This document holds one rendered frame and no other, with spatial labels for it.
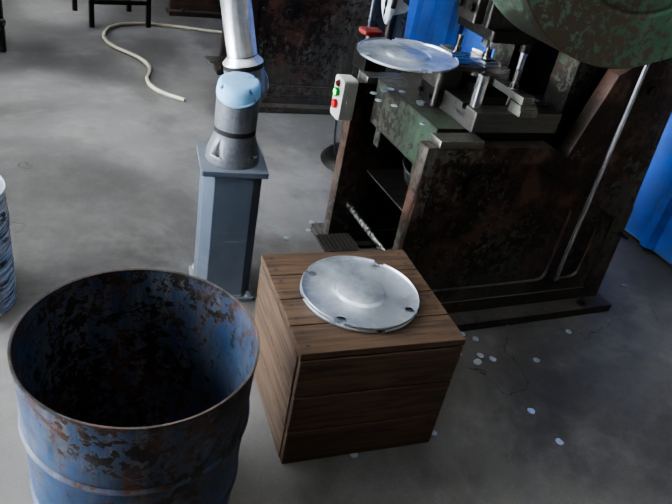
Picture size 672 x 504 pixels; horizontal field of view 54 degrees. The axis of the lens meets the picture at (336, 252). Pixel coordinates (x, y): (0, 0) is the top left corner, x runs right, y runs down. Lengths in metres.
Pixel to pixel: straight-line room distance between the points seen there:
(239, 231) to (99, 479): 0.98
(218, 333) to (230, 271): 0.66
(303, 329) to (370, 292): 0.22
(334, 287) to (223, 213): 0.48
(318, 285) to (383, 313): 0.17
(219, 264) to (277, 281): 0.44
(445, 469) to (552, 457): 0.31
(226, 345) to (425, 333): 0.46
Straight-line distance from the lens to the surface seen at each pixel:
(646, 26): 1.76
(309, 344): 1.43
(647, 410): 2.22
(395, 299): 1.60
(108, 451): 1.12
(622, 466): 2.00
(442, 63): 1.94
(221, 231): 1.95
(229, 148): 1.85
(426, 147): 1.79
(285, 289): 1.58
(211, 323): 1.39
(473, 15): 1.98
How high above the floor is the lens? 1.28
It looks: 32 degrees down
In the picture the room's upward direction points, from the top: 12 degrees clockwise
